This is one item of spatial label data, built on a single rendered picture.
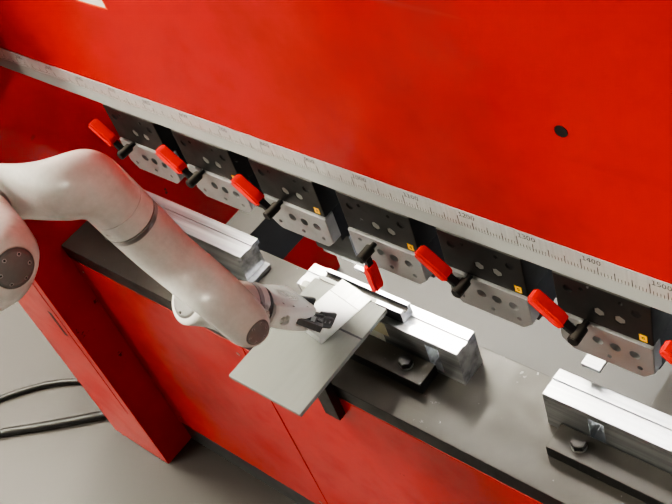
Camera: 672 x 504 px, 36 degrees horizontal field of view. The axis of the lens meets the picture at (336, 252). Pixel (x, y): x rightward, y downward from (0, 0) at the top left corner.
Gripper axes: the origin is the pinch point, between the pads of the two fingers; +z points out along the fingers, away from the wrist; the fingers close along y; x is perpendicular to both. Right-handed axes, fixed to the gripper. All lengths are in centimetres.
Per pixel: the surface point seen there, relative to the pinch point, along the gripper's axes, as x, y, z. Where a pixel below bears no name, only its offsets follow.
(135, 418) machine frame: 73, 81, 41
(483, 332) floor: 18, 38, 119
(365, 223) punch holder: -22.8, -14.3, -14.2
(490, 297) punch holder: -21.6, -37.2, -6.9
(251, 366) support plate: 13.4, 2.8, -7.6
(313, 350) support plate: 5.9, -4.1, -1.3
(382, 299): -6.2, -5.2, 10.1
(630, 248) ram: -40, -62, -21
